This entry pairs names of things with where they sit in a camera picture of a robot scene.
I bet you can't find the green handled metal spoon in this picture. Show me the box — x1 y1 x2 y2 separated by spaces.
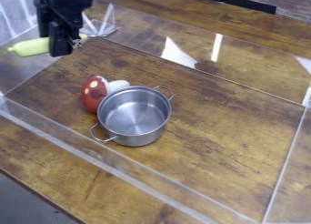
6 33 88 58

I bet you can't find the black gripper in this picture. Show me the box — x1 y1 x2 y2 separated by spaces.
33 0 92 57

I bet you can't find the clear acrylic enclosure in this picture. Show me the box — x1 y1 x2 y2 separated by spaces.
0 4 311 224

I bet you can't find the red toy mushroom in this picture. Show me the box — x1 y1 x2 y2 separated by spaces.
80 76 129 113

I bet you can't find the black bar in background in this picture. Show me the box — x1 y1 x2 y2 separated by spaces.
210 0 277 15

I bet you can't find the stainless steel pot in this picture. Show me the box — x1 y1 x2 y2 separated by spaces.
88 86 174 148

